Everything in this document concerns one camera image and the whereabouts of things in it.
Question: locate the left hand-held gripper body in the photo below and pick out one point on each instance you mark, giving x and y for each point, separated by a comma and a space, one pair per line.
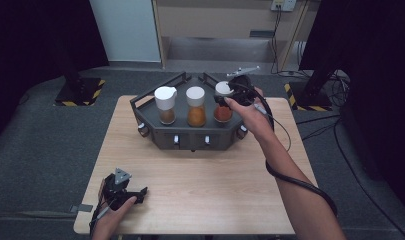
116, 193

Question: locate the person's right hand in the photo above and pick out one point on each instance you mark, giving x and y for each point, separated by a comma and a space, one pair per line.
258, 121

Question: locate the person's left hand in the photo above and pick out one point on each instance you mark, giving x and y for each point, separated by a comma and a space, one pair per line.
108, 220

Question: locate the dark hexagonal tray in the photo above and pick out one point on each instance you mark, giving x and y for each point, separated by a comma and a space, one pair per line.
190, 135

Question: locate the white panel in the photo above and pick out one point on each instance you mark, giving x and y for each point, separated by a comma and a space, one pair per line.
126, 30

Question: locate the grey tape piece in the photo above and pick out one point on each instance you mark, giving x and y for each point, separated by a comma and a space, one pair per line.
81, 208

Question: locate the white power outlet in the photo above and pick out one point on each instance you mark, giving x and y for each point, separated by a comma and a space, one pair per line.
284, 4

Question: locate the spice jar with brown powder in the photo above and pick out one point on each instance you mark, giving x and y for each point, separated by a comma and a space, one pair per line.
165, 100

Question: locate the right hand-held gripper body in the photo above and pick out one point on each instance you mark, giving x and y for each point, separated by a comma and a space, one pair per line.
244, 93

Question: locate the spice jar with red powder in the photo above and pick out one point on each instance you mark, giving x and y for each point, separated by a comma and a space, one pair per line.
222, 115

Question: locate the black stand with striped base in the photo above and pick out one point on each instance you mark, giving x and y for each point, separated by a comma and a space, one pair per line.
311, 96
80, 91

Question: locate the spice jar with yellow powder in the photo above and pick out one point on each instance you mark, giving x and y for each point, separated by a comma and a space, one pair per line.
196, 110

